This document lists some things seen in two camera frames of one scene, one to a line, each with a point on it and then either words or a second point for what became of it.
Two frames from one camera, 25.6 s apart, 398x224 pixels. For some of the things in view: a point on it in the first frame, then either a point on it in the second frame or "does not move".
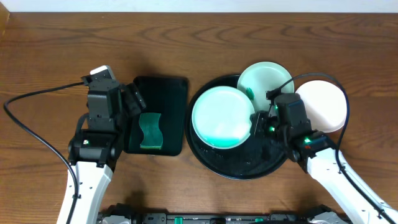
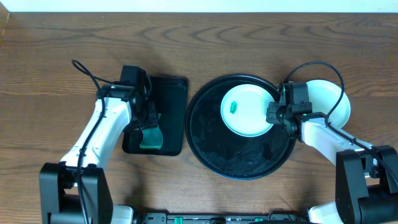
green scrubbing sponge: (152, 136) does not move
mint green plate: (257, 78) → (244, 111)
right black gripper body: (268, 127) → (278, 115)
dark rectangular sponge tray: (166, 96) does not move
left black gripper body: (132, 99) → (150, 121)
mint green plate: (221, 117) → (324, 95)
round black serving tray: (257, 156) does not move
